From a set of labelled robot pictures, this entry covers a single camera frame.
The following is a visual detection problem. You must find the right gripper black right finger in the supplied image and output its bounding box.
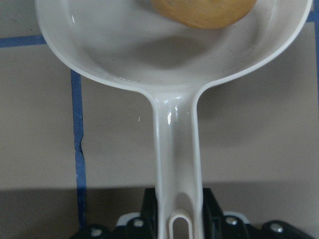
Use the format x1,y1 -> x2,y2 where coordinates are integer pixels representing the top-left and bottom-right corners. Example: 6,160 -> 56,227
203,188 -> 223,237

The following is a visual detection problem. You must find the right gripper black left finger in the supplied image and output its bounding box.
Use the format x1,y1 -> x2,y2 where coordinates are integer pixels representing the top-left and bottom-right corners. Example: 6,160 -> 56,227
141,188 -> 158,237

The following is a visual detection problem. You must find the white plastic dustpan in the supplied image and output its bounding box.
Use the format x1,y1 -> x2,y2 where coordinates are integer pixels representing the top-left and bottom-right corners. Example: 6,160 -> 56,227
35,0 -> 312,239

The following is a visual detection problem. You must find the brown potato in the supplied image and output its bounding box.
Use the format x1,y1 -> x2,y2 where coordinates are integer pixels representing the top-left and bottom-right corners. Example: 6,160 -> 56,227
151,0 -> 256,29

